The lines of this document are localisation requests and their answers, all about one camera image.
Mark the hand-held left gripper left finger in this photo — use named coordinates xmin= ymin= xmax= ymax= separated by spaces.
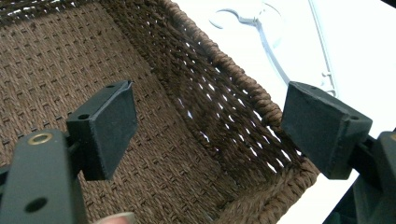
xmin=0 ymin=79 xmax=138 ymax=224

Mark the brown woven basket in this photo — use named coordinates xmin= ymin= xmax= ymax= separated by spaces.
xmin=0 ymin=0 xmax=320 ymax=224

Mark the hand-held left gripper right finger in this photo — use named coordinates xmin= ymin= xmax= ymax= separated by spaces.
xmin=280 ymin=80 xmax=396 ymax=224

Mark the white plastic clothes hanger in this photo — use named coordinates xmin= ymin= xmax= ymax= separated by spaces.
xmin=208 ymin=0 xmax=339 ymax=97

